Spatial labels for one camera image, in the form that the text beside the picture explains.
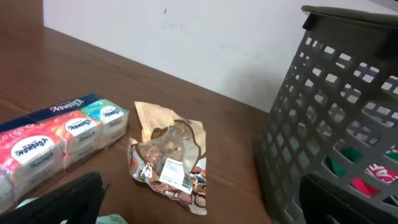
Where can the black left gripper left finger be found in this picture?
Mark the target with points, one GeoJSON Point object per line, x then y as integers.
{"type": "Point", "coordinates": [78, 201]}

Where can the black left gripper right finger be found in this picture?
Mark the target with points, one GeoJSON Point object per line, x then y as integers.
{"type": "Point", "coordinates": [323, 203]}

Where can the green Nescafe coffee bag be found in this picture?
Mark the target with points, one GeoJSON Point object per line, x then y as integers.
{"type": "Point", "coordinates": [379, 172]}

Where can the beige cookie snack bag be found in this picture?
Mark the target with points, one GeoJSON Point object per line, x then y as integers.
{"type": "Point", "coordinates": [171, 158]}

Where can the Kleenex tissue multipack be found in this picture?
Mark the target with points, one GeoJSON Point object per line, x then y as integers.
{"type": "Point", "coordinates": [38, 145]}

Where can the grey plastic shopping basket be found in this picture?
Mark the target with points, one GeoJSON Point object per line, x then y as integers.
{"type": "Point", "coordinates": [339, 92]}

